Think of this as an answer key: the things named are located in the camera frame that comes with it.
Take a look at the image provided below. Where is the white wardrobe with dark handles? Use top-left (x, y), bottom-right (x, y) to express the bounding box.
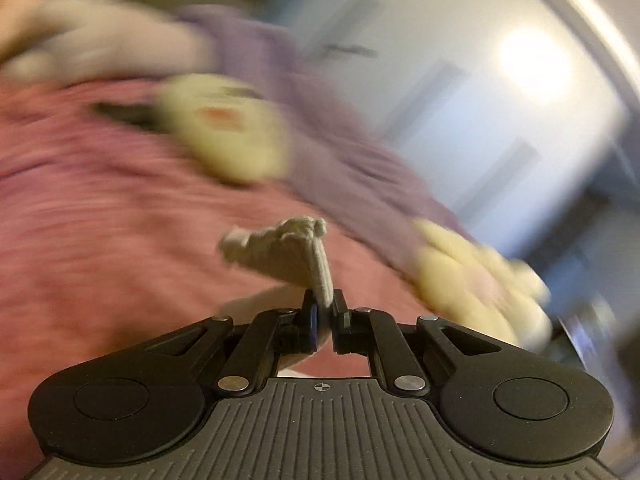
top-left (281, 0), bottom-right (629, 256)

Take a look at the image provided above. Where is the purple quilt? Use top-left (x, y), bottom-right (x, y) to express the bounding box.
top-left (178, 4), bottom-right (466, 275)

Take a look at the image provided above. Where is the yellow flower-shaped pillow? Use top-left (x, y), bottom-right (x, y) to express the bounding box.
top-left (413, 219), bottom-right (552, 352)

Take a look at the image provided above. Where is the pink plush toy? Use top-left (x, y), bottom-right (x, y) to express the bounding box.
top-left (1, 0), bottom-right (218, 86)

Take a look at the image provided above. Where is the cream ribbed knit sweater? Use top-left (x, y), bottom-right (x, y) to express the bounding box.
top-left (218, 216), bottom-right (334, 309)

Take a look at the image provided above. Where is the yellow kiss-face round pillow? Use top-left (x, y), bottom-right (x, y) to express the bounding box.
top-left (154, 74), bottom-right (290, 185)

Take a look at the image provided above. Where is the pink ribbed bed blanket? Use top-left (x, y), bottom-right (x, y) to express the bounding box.
top-left (1, 79), bottom-right (421, 479)

